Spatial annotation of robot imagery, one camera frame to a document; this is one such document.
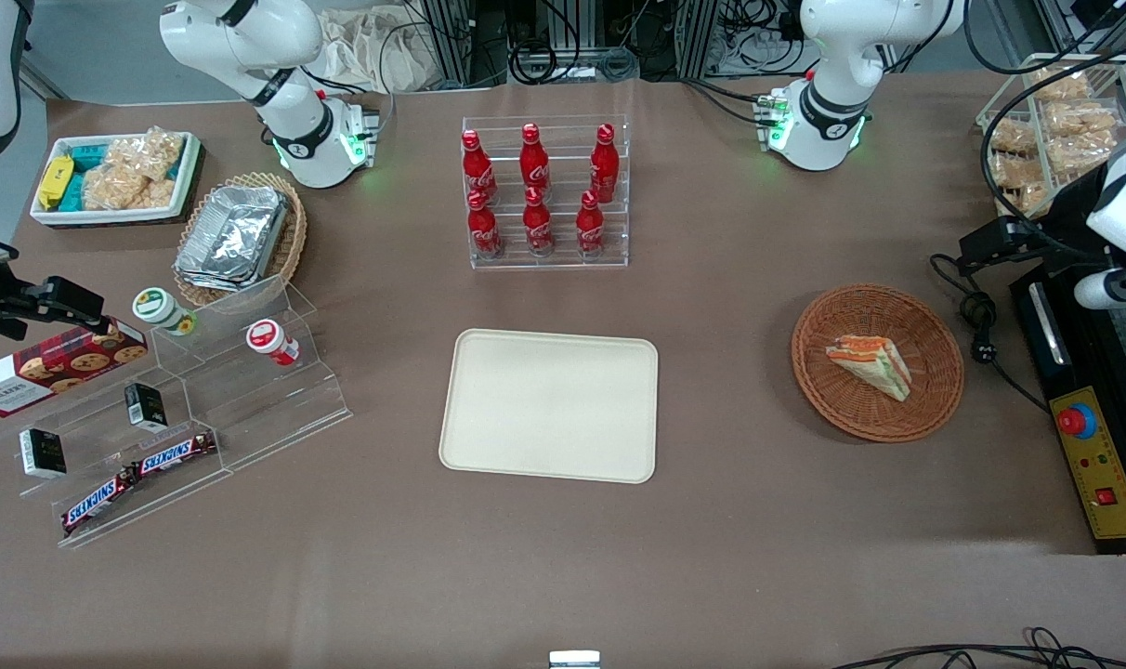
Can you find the cream plastic tray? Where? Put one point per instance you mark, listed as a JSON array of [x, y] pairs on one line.
[[549, 404]]

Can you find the Walkers tartan cookie box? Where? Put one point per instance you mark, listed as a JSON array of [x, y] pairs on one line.
[[52, 367]]

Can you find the clear bag of crackers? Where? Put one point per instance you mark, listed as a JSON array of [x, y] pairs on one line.
[[136, 172]]

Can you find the aluminium frame post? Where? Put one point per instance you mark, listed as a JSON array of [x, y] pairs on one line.
[[451, 37]]

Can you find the bagged fried snack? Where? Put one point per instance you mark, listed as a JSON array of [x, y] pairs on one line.
[[1063, 86], [1014, 137], [1079, 156], [1079, 119], [1018, 184]]

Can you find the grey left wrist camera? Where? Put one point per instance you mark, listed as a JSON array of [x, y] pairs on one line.
[[1106, 290]]

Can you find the red Coca-Cola bottle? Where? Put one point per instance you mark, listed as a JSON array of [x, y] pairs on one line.
[[477, 167], [538, 223], [484, 228], [604, 163], [534, 160], [590, 225]]

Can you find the clear acrylic stepped display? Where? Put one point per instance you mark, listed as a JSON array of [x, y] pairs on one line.
[[247, 409]]

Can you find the teal snack packet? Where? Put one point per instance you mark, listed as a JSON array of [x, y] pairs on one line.
[[85, 153]]

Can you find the brown round wicker basket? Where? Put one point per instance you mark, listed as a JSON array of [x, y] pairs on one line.
[[860, 418]]

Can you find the Snickers chocolate bar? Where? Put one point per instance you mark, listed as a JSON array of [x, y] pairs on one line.
[[175, 453], [98, 502]]

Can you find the red emergency stop button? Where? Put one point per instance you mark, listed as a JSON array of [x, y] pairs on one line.
[[1076, 421]]

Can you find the black box with yellow panel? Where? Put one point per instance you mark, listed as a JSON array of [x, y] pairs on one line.
[[1074, 358]]

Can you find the small black box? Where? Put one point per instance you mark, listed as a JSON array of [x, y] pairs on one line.
[[145, 406], [43, 452]]

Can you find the green lidded yogurt cup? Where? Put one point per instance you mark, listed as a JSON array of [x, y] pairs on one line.
[[159, 308]]

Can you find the beige cloth bag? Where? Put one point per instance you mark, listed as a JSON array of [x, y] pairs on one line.
[[377, 51]]

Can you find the white rectangular snack bin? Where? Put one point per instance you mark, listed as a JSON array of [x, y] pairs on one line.
[[187, 167]]

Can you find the red lidded yogurt cup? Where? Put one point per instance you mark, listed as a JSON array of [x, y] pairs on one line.
[[268, 339]]

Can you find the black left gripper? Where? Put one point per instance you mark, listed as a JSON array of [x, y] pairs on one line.
[[1063, 226]]

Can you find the clear acrylic bottle rack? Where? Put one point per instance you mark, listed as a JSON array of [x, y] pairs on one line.
[[563, 260]]

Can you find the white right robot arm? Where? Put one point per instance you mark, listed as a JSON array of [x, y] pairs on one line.
[[284, 111]]

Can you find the light wicker basket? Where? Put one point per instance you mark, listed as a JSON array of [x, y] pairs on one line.
[[294, 242]]

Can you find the yellow snack packet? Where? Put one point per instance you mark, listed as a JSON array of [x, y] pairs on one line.
[[55, 182]]

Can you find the clear acrylic snack shelf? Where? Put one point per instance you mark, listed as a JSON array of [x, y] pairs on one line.
[[1125, 84]]

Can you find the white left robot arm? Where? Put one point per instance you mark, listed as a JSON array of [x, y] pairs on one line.
[[828, 111]]

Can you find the wrapped triangular sandwich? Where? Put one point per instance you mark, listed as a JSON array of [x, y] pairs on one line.
[[874, 364]]

